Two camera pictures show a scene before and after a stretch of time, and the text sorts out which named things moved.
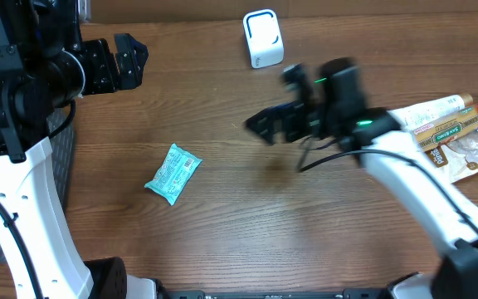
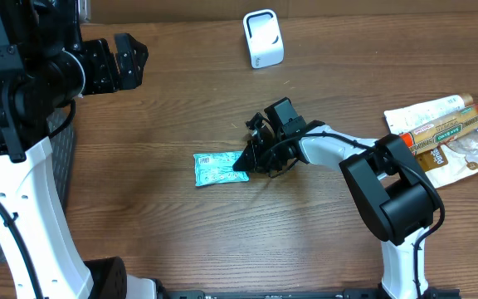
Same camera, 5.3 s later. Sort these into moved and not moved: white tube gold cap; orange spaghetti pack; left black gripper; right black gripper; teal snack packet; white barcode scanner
Moved: teal snack packet; right black gripper
Not moved: white barcode scanner; left black gripper; white tube gold cap; orange spaghetti pack
